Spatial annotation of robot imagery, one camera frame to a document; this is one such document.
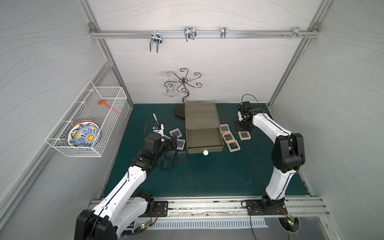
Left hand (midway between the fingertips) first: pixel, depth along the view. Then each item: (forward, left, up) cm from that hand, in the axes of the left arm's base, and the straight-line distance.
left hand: (170, 137), depth 80 cm
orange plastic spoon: (+12, +36, +14) cm, 40 cm away
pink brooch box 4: (+5, -38, -17) cm, 42 cm away
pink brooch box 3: (+12, -36, -18) cm, 42 cm away
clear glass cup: (+35, +4, +2) cm, 35 cm away
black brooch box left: (-5, +3, -17) cm, 18 cm away
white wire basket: (+5, +38, +18) cm, 43 cm away
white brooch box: (+14, 0, -16) cm, 21 cm away
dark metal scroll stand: (+24, -6, +15) cm, 29 cm away
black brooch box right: (-3, -5, -17) cm, 18 cm away
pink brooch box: (+14, -47, -18) cm, 52 cm away
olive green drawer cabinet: (+7, -19, -7) cm, 21 cm away
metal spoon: (+29, +18, -16) cm, 38 cm away
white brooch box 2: (+3, -4, -11) cm, 12 cm away
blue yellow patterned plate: (-9, +33, +16) cm, 38 cm away
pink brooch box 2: (+19, -34, -16) cm, 42 cm away
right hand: (+14, -43, -8) cm, 46 cm away
